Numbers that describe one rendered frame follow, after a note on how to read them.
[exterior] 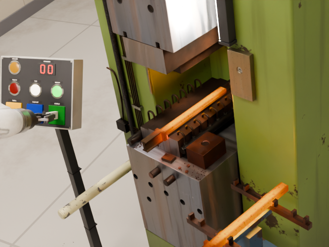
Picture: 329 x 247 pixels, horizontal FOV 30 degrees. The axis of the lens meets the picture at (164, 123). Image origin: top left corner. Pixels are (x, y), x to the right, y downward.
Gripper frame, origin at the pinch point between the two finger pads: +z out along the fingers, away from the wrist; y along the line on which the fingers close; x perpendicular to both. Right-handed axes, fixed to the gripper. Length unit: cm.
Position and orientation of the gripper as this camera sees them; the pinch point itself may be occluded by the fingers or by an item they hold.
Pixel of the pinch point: (51, 115)
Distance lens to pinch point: 244.7
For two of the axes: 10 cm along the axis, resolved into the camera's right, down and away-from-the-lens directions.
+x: 0.4, -9.9, -1.1
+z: 3.6, -0.9, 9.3
